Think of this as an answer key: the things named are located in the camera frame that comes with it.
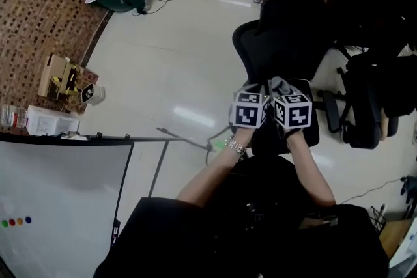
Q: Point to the white plastic storage box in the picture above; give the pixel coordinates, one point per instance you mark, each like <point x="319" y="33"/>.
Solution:
<point x="52" y="122"/>

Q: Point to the person's black clothing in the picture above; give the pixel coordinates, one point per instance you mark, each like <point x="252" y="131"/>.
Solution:
<point x="241" y="231"/>

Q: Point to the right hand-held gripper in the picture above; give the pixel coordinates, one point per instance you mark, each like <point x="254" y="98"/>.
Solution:
<point x="293" y="114"/>

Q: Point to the open cardboard box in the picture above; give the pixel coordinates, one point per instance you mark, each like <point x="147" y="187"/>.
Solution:
<point x="57" y="75"/>

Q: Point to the white whiteboard with black frame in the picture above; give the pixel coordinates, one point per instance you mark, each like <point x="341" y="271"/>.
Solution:
<point x="55" y="198"/>

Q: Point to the clear plastic water bottle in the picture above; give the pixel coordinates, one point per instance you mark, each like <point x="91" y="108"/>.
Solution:
<point x="13" y="116"/>

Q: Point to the red round magnet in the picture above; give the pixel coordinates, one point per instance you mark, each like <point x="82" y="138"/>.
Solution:
<point x="12" y="222"/>

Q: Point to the person's right forearm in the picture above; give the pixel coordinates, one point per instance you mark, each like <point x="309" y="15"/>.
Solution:
<point x="309" y="169"/>

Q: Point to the white patterned cube device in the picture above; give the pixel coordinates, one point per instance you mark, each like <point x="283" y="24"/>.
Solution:
<point x="92" y="94"/>

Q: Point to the person's left forearm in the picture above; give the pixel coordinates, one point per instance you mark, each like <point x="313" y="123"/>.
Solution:
<point x="215" y="172"/>

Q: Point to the green round magnet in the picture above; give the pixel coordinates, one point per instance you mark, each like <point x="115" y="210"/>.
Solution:
<point x="5" y="223"/>

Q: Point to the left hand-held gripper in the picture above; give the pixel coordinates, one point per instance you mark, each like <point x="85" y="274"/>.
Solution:
<point x="249" y="114"/>

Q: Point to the grey cloth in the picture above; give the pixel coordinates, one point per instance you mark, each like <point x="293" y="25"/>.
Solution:
<point x="281" y="85"/>

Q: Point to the black tripod stand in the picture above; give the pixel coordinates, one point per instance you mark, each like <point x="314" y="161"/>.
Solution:
<point x="189" y="141"/>

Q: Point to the black office chair with jacket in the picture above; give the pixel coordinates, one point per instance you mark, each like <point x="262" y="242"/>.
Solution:
<point x="371" y="97"/>

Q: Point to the blue round magnet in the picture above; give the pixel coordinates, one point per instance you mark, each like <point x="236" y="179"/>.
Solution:
<point x="28" y="220"/>

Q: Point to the orange round magnet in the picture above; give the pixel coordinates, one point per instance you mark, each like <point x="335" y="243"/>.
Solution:
<point x="20" y="221"/>

